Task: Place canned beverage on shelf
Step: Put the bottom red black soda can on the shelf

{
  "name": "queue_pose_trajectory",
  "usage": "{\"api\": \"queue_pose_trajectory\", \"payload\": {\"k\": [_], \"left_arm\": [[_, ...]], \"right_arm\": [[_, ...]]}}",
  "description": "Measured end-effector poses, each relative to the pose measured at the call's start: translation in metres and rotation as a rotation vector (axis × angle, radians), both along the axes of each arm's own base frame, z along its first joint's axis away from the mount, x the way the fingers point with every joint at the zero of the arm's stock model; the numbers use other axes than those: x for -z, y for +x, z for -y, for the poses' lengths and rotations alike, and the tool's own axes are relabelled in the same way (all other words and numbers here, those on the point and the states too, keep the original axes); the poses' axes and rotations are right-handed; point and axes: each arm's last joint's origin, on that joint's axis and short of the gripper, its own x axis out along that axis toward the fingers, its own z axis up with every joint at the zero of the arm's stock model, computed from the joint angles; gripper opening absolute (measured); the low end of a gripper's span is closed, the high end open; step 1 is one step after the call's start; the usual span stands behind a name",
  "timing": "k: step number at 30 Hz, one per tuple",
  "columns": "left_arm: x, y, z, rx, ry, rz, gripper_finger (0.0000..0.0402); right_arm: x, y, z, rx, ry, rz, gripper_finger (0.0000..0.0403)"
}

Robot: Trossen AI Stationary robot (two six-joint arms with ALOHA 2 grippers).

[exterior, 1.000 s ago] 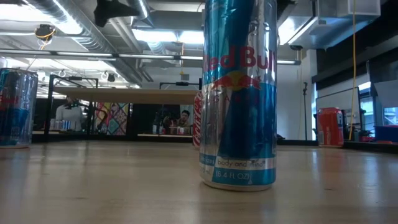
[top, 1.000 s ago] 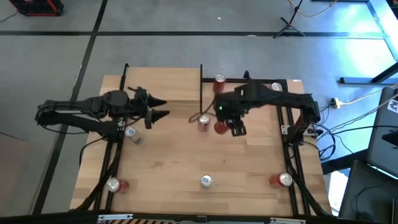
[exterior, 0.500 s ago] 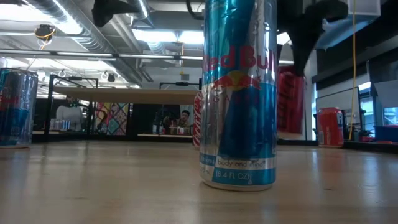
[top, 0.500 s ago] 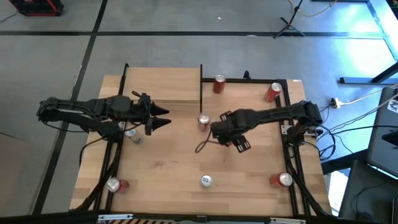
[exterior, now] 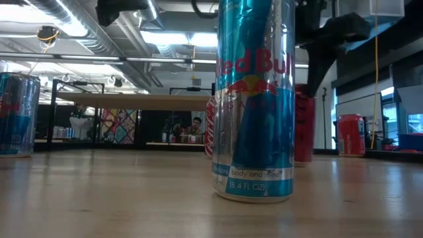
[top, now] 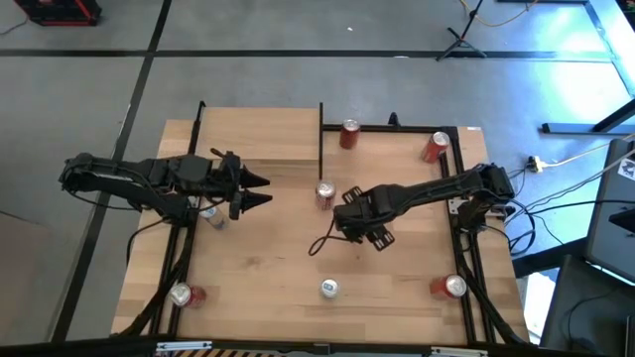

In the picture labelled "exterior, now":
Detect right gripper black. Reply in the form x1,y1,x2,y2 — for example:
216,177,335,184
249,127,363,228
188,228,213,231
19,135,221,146
295,12,371,99

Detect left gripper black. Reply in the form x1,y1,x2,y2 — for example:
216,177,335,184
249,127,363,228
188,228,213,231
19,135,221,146
95,0,149,27

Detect dark red soda can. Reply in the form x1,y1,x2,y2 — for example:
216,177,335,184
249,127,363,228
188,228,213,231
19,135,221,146
293,83,317,167

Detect orange Fanta can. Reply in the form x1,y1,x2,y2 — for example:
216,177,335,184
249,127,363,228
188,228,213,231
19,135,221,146
336,114,366,157

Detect red Coca-Cola can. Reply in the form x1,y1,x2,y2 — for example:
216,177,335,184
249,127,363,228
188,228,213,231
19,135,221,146
204,96,217,158

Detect thin black stand pole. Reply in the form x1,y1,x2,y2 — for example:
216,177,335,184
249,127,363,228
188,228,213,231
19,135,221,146
321,87,328,149

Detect bright ceiling light panel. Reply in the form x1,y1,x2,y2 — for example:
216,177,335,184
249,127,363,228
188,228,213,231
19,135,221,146
140,30,219,48

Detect long ceiling light strip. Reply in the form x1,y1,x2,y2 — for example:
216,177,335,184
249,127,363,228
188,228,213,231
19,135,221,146
0,51,320,69

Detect white ceiling box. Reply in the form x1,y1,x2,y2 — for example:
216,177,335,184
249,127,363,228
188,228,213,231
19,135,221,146
369,0,405,18

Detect large blue silver Red Bull can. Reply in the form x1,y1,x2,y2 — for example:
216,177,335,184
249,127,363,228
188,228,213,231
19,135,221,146
211,0,296,204

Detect colourful patterned panel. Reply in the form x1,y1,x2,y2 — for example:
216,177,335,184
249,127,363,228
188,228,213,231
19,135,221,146
100,108,137,145

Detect person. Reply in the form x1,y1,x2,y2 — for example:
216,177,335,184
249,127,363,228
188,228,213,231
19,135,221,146
69,104,95,139
183,116,204,136

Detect blue storage bin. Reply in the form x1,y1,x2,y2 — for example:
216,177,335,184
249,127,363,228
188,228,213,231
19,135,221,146
398,132,423,152

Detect silver spiral ceiling duct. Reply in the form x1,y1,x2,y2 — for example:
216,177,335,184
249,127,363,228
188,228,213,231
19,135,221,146
29,0,156,92

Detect black yellow ceiling cord reel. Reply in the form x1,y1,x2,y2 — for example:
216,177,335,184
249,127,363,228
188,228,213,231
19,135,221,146
36,25,60,44

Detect white rectangular ceiling duct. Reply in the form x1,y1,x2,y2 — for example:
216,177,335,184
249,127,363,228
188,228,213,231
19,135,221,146
335,0,406,54

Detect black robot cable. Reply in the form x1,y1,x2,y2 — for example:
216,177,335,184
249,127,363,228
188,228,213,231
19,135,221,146
190,0,219,20

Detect wooden shelf with black frame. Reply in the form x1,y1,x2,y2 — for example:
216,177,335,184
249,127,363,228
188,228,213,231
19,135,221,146
56,82,216,156

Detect black background station frame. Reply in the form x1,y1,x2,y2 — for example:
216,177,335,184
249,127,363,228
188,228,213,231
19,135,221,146
46,78,106,152
169,86,213,96

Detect black table edge frame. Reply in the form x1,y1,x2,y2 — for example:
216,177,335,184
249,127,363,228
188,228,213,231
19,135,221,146
32,140,423,165

